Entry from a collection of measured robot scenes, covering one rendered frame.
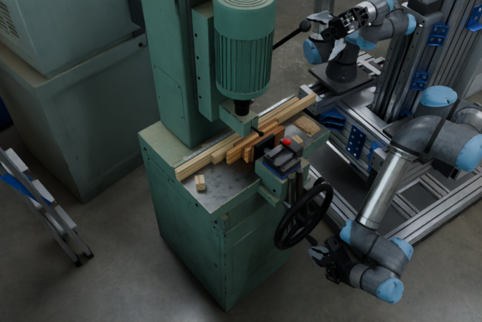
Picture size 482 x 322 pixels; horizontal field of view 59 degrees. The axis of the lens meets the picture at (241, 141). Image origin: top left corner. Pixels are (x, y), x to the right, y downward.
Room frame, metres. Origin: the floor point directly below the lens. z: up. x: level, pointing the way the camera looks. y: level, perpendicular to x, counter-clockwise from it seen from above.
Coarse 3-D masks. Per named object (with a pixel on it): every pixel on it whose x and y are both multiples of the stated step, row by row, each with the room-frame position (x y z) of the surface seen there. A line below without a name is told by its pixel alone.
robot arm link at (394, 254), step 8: (384, 240) 0.71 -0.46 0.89; (392, 240) 0.71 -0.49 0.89; (400, 240) 0.70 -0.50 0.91; (376, 248) 0.69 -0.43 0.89; (384, 248) 0.68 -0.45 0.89; (392, 248) 0.68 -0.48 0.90; (400, 248) 0.68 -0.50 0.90; (408, 248) 0.68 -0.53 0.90; (376, 256) 0.67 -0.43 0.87; (384, 256) 0.66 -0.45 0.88; (392, 256) 0.66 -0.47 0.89; (400, 256) 0.66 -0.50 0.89; (408, 256) 0.66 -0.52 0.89; (384, 264) 0.64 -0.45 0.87; (392, 264) 0.64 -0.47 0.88; (400, 264) 0.64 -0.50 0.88; (392, 272) 0.61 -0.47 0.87; (400, 272) 0.62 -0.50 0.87
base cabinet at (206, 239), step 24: (168, 192) 1.11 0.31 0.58; (168, 216) 1.14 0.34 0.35; (192, 216) 0.98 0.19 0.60; (264, 216) 0.97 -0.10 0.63; (168, 240) 1.19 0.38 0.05; (192, 240) 0.99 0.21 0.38; (216, 240) 0.86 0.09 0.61; (240, 240) 0.88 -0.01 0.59; (264, 240) 0.97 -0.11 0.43; (192, 264) 1.01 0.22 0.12; (216, 264) 0.87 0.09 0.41; (240, 264) 0.88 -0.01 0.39; (264, 264) 0.98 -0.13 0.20; (216, 288) 0.88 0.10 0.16; (240, 288) 0.89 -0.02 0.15
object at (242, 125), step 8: (224, 104) 1.14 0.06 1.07; (232, 104) 1.14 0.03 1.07; (224, 112) 1.12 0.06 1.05; (232, 112) 1.10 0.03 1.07; (224, 120) 1.12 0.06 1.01; (232, 120) 1.08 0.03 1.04; (240, 120) 1.06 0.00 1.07; (248, 120) 1.06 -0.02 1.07; (256, 120) 1.08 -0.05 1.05; (232, 128) 1.08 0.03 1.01; (240, 128) 1.05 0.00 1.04; (248, 128) 1.05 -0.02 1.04; (256, 128) 1.08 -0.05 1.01
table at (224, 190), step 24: (288, 120) 1.24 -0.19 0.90; (312, 120) 1.25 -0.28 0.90; (312, 144) 1.12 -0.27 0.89; (216, 168) 0.98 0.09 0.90; (240, 168) 0.99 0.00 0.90; (192, 192) 0.87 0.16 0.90; (216, 192) 0.88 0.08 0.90; (240, 192) 0.88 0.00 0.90; (264, 192) 0.90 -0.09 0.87; (216, 216) 0.80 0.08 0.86
